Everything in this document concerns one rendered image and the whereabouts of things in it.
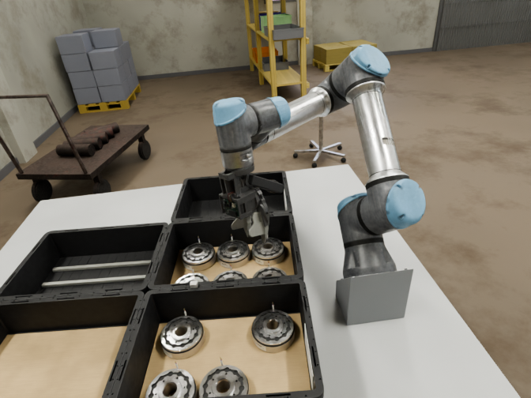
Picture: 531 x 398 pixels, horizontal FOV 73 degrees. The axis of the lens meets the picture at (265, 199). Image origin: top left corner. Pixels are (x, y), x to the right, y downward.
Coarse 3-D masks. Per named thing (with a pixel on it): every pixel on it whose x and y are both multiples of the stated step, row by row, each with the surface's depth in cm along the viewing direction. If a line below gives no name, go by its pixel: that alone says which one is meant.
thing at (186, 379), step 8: (160, 376) 77; (168, 376) 77; (176, 376) 77; (184, 376) 77; (152, 384) 76; (160, 384) 75; (184, 384) 75; (192, 384) 75; (152, 392) 74; (184, 392) 73; (192, 392) 73
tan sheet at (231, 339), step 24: (216, 336) 88; (240, 336) 88; (168, 360) 84; (192, 360) 83; (216, 360) 83; (240, 360) 82; (264, 360) 82; (288, 360) 82; (144, 384) 79; (264, 384) 77; (288, 384) 77
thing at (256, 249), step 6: (258, 240) 115; (270, 240) 115; (276, 240) 115; (252, 246) 112; (258, 246) 112; (276, 246) 112; (282, 246) 111; (258, 252) 110; (264, 252) 110; (270, 252) 110; (276, 252) 110; (282, 252) 110; (264, 258) 108; (270, 258) 108
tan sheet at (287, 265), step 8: (216, 248) 118; (288, 248) 115; (216, 256) 115; (288, 256) 112; (176, 264) 113; (216, 264) 111; (248, 264) 110; (256, 264) 110; (280, 264) 109; (288, 264) 109; (176, 272) 109; (184, 272) 109; (192, 272) 109; (200, 272) 109; (208, 272) 108; (216, 272) 108; (248, 272) 107; (288, 272) 106; (176, 280) 106
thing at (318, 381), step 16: (176, 288) 90; (192, 288) 89; (208, 288) 89; (224, 288) 89; (240, 288) 89; (304, 288) 87; (144, 304) 86; (304, 304) 84; (128, 352) 75; (320, 368) 69; (320, 384) 66
